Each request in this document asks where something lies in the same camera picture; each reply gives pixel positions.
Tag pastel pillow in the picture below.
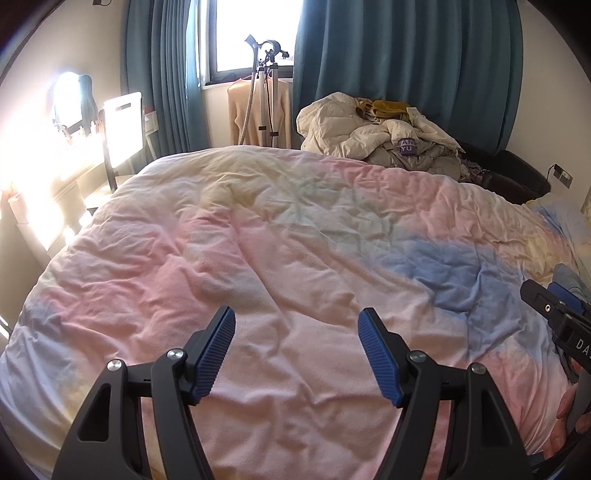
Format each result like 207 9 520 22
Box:
529 191 591 268

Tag cream jacket with purple label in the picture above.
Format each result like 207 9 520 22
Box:
367 131 467 181

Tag white dressing table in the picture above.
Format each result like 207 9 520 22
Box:
0 134 109 259

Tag small white side table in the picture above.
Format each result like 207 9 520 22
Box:
141 108 160 160

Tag white chair with dark frame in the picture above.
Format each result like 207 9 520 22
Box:
99 91 145 192

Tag wide teal curtain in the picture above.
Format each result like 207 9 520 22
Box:
292 0 525 153

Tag peach sweater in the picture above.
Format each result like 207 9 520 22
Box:
227 78 293 148

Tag mustard yellow garment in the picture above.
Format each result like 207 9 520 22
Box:
355 98 411 123

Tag window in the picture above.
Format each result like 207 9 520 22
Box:
187 0 305 88

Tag wavy vanity mirror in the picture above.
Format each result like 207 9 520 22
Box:
48 71 100 134

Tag person's right hand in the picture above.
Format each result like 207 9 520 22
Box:
544 383 583 460

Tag grey-blue denim jeans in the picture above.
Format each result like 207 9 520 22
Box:
551 263 591 301

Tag black sofa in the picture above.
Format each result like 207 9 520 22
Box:
457 141 552 204

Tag white puffer jacket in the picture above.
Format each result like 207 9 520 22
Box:
295 91 465 158

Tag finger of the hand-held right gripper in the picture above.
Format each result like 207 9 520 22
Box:
548 282 591 319
519 279 566 324

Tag narrow teal curtain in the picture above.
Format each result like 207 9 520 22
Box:
121 0 206 160

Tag pink garment steamer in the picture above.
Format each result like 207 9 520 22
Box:
238 33 294 148

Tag wall socket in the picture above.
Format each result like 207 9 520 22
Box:
551 164 575 188

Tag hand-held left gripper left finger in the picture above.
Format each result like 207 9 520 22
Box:
52 305 237 480

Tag pastel tie-dye blanket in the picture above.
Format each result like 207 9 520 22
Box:
0 145 587 480

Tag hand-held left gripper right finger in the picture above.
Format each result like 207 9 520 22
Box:
358 308 536 480

